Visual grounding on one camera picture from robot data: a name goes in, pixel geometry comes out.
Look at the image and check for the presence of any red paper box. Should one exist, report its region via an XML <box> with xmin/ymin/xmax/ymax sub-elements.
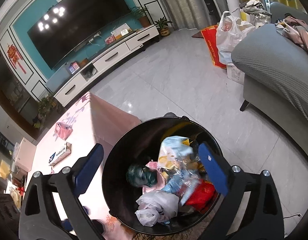
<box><xmin>185</xmin><ymin>180</ymin><xmax>217</xmax><ymax>214</ymax></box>

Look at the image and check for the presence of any blue white ointment box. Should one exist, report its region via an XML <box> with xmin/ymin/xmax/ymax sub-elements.
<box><xmin>48</xmin><ymin>142</ymin><xmax>72</xmax><ymax>166</ymax></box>

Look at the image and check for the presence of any clear plastic packaging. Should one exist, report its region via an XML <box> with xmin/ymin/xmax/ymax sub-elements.
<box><xmin>158</xmin><ymin>137</ymin><xmax>201</xmax><ymax>206</ymax></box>

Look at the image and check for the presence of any black plastic bag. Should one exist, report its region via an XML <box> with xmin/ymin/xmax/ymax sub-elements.
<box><xmin>126</xmin><ymin>164</ymin><xmax>150</xmax><ymax>187</ymax></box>

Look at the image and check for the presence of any white plastic bag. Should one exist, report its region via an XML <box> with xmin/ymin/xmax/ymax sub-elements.
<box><xmin>135</xmin><ymin>191</ymin><xmax>179</xmax><ymax>227</ymax></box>

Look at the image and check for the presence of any yellow chip bag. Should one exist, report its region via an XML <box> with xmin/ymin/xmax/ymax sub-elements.
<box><xmin>164</xmin><ymin>122</ymin><xmax>206</xmax><ymax>174</ymax></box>

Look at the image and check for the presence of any pink plastic wrapper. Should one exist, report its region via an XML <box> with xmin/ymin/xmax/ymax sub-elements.
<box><xmin>143</xmin><ymin>161</ymin><xmax>166</xmax><ymax>194</ymax></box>

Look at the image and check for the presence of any black trash bin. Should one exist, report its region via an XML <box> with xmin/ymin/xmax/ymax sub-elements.
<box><xmin>101</xmin><ymin>115</ymin><xmax>226</xmax><ymax>235</ymax></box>

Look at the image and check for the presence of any yellow cloth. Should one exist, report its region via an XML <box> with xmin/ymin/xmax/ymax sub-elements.
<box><xmin>0</xmin><ymin>160</ymin><xmax>10</xmax><ymax>180</ymax></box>

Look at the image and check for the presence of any white storage box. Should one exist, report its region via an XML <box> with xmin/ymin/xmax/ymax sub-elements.
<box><xmin>15</xmin><ymin>138</ymin><xmax>37</xmax><ymax>172</ymax></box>

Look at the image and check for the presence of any small pink plastic bag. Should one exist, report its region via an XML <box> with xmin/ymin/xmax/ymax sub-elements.
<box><xmin>55</xmin><ymin>122</ymin><xmax>73</xmax><ymax>140</ymax></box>

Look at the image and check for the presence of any pink patterned tablecloth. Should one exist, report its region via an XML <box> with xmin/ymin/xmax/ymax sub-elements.
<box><xmin>28</xmin><ymin>92</ymin><xmax>141</xmax><ymax>239</ymax></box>

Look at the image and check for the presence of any white tv cabinet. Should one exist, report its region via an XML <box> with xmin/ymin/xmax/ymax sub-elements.
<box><xmin>54</xmin><ymin>25</ymin><xmax>159</xmax><ymax>107</ymax></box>

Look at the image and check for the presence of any grey sofa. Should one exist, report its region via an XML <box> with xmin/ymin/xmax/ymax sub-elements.
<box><xmin>230</xmin><ymin>1</ymin><xmax>308</xmax><ymax>165</ymax></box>

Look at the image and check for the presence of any white shopping bag on floor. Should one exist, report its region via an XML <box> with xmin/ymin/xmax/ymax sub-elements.
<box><xmin>216</xmin><ymin>11</ymin><xmax>256</xmax><ymax>65</ymax></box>

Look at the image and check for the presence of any red gift bag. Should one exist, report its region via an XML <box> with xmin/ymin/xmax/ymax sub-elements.
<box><xmin>200</xmin><ymin>25</ymin><xmax>226</xmax><ymax>69</ymax></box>

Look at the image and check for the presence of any potted plant on floor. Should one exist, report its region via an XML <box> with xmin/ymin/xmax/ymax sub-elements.
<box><xmin>154</xmin><ymin>17</ymin><xmax>172</xmax><ymax>37</ymax></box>

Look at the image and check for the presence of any black television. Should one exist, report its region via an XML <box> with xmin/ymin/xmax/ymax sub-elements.
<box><xmin>27</xmin><ymin>0</ymin><xmax>130</xmax><ymax>69</ymax></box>

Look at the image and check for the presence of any potted plant on cabinet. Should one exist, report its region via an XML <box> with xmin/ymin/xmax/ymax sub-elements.
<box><xmin>131</xmin><ymin>7</ymin><xmax>151</xmax><ymax>28</ymax></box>

